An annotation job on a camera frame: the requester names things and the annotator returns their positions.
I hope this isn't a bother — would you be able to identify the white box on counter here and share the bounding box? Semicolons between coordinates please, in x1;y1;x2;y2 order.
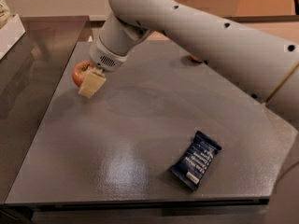
0;14;25;60

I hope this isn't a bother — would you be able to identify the dark blue snack bar wrapper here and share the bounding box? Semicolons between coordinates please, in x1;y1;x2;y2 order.
170;131;221;191

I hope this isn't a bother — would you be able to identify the dark glossy side counter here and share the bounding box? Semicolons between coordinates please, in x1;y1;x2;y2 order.
0;16;90;205

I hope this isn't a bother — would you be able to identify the orange fruit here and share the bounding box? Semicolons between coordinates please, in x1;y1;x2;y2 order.
191;55;204;63

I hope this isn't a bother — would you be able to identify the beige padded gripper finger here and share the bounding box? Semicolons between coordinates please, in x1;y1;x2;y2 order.
78;68;107;98

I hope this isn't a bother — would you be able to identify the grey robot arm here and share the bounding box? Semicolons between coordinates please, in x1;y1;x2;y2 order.
90;0;299;126

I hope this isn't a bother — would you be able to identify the red apple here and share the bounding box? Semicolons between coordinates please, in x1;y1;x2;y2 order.
72;61;93;87

